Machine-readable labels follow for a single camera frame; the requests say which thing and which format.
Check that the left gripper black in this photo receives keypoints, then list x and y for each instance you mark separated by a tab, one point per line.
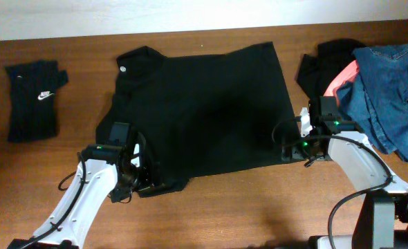
149	181

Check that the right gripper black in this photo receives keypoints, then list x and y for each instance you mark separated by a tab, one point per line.
297	152

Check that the black t-shirt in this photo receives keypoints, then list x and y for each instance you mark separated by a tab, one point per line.
204	115

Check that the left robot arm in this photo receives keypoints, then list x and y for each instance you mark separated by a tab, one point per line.
116	170

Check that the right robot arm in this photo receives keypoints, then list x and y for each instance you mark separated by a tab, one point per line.
383	218

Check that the pink paper tag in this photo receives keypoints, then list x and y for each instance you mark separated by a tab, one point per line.
348	74

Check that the blue denim jeans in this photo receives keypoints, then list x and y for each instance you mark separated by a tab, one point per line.
378	98

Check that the black Nike sock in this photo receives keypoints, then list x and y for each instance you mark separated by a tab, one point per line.
33	88

